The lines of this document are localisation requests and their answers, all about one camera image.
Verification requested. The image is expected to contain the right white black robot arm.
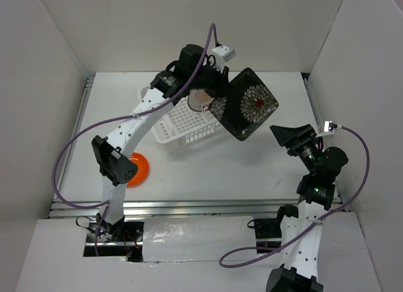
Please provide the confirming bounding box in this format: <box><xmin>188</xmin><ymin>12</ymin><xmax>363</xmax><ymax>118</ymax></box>
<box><xmin>266</xmin><ymin>125</ymin><xmax>348</xmax><ymax>291</ymax></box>

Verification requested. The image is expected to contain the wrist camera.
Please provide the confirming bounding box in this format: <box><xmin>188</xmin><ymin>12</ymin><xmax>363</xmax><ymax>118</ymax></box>
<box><xmin>212</xmin><ymin>45</ymin><xmax>236</xmax><ymax>67</ymax></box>
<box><xmin>317</xmin><ymin>120</ymin><xmax>338</xmax><ymax>137</ymax></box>

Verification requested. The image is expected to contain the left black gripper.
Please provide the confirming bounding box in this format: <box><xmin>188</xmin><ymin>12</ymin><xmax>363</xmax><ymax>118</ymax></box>
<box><xmin>188</xmin><ymin>60</ymin><xmax>233</xmax><ymax>99</ymax></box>

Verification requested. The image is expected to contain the aluminium rail frame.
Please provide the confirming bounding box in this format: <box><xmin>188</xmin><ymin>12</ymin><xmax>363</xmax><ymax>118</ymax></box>
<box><xmin>48</xmin><ymin>72</ymin><xmax>344</xmax><ymax>218</ymax></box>

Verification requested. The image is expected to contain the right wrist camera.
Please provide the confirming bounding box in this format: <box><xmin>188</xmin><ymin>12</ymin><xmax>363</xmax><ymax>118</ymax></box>
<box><xmin>317</xmin><ymin>120</ymin><xmax>338</xmax><ymax>137</ymax></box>

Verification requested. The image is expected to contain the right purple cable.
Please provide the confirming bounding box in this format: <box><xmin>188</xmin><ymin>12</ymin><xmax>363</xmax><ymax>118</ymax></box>
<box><xmin>219</xmin><ymin>125</ymin><xmax>371</xmax><ymax>269</ymax></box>

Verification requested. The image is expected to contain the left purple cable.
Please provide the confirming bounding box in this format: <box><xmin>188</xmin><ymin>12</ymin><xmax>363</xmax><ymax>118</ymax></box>
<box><xmin>52</xmin><ymin>23</ymin><xmax>221</xmax><ymax>257</ymax></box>

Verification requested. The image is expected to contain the orange round plate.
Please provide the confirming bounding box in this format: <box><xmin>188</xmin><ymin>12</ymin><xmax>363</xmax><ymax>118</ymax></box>
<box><xmin>127</xmin><ymin>152</ymin><xmax>150</xmax><ymax>188</ymax></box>

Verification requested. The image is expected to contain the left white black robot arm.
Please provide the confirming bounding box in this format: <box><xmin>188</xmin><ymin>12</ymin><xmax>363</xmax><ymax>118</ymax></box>
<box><xmin>91</xmin><ymin>44</ymin><xmax>236</xmax><ymax>241</ymax></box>

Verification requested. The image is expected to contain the white foam board cover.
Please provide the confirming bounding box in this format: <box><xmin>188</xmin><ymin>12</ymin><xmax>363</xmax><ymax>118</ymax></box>
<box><xmin>142</xmin><ymin>216</ymin><xmax>256</xmax><ymax>262</ymax></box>

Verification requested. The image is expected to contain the white round sunburst plate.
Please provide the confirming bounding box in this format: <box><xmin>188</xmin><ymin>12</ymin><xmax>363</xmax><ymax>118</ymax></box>
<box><xmin>187</xmin><ymin>89</ymin><xmax>213</xmax><ymax>112</ymax></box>

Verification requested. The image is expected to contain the black square floral plate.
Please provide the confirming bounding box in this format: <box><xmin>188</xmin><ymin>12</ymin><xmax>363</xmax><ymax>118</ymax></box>
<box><xmin>208</xmin><ymin>68</ymin><xmax>279</xmax><ymax>141</ymax></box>

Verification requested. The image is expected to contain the white plastic dish rack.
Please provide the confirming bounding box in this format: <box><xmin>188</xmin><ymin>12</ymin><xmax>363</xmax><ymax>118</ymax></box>
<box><xmin>151</xmin><ymin>97</ymin><xmax>224</xmax><ymax>152</ymax></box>

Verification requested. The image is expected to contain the purple cable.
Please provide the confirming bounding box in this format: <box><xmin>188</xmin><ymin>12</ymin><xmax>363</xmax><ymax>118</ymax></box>
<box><xmin>52</xmin><ymin>23</ymin><xmax>221</xmax><ymax>257</ymax></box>
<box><xmin>219</xmin><ymin>125</ymin><xmax>371</xmax><ymax>269</ymax></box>

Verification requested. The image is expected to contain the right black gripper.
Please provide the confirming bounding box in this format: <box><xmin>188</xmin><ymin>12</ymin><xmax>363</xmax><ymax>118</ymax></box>
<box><xmin>271</xmin><ymin>123</ymin><xmax>322</xmax><ymax>174</ymax></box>

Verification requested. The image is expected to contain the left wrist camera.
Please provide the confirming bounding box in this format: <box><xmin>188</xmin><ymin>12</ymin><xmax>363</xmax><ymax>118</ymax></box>
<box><xmin>212</xmin><ymin>45</ymin><xmax>236</xmax><ymax>67</ymax></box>

